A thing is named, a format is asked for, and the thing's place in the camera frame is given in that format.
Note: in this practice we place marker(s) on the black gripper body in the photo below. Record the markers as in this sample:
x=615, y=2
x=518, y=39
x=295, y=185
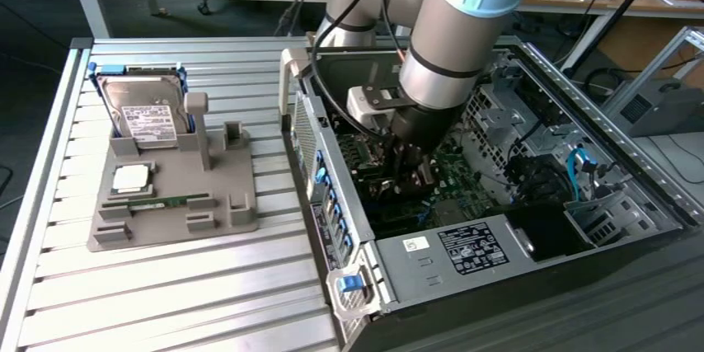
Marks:
x=421, y=125

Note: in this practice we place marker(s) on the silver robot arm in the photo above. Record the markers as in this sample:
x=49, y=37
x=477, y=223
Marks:
x=457, y=38

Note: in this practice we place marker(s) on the green motherboard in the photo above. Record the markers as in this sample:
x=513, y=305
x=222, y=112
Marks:
x=462, y=179

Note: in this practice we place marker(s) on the silver disk bay cage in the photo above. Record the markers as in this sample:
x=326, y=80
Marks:
x=495, y=117

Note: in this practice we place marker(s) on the open grey PC case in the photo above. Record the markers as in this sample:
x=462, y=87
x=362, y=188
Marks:
x=306, y=129

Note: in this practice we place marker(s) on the grey power supply unit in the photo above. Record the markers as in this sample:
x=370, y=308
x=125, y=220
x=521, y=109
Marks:
x=397, y=269

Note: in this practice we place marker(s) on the blue case latch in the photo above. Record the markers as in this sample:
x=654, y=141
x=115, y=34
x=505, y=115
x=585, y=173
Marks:
x=350, y=284

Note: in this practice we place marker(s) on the grey disk bay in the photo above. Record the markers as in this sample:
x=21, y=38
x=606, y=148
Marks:
x=622, y=212

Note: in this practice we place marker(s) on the black stand pole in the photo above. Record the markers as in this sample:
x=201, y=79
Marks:
x=614, y=18

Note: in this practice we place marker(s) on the grey computer tower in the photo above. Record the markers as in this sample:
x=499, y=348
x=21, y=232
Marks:
x=661, y=109

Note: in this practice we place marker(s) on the green RAM stick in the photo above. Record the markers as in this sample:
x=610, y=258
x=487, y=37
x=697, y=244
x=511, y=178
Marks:
x=159, y=202

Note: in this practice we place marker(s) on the grey parts rack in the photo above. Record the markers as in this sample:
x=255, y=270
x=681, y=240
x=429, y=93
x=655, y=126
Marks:
x=159, y=224

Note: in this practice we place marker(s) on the hard disk with blue carrier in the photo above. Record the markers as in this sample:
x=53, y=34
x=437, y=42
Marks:
x=143, y=113

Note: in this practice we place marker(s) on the silver CPU chip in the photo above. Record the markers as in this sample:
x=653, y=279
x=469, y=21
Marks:
x=133, y=179

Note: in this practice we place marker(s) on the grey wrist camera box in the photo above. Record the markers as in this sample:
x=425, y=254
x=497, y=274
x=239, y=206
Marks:
x=363, y=104

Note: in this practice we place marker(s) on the aluminium profile frame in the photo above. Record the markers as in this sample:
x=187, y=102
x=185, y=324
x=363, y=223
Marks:
x=685, y=34

